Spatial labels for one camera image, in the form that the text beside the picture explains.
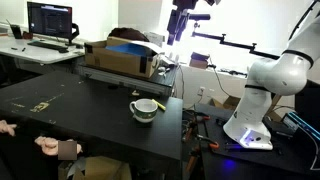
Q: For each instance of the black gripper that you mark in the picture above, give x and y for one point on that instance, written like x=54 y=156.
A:
x=179 y=18

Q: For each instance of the yellow marker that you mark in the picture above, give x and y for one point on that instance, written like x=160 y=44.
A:
x=162 y=107

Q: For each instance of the white mug with green band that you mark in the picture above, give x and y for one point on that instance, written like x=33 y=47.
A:
x=144 y=110

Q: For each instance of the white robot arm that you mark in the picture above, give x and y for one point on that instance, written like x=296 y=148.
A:
x=285 y=75

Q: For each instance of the small brown box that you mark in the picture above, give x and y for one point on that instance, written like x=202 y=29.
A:
x=199 y=60

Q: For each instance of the dark round object behind box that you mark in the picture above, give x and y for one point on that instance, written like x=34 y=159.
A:
x=128 y=33

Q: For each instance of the grey metal case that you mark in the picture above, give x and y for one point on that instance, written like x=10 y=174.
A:
x=156 y=84

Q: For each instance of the cardboard box with blue lining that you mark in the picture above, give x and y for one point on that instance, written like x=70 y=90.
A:
x=132 y=57

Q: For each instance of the computer monitor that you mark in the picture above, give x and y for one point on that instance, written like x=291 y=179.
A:
x=52 y=20

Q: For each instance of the black keyboard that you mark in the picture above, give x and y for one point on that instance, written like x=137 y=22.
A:
x=58 y=48

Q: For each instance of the white desk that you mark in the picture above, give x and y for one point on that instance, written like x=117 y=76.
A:
x=20 y=48

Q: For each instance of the black control box blue light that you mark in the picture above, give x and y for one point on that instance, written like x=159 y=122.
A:
x=293 y=122

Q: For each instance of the person's hand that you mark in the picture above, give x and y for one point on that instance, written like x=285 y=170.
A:
x=53 y=147

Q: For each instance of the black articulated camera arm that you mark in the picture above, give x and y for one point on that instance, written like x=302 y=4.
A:
x=250 y=48

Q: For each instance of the orange-handled clamp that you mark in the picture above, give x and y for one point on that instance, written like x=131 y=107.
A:
x=212 y=144

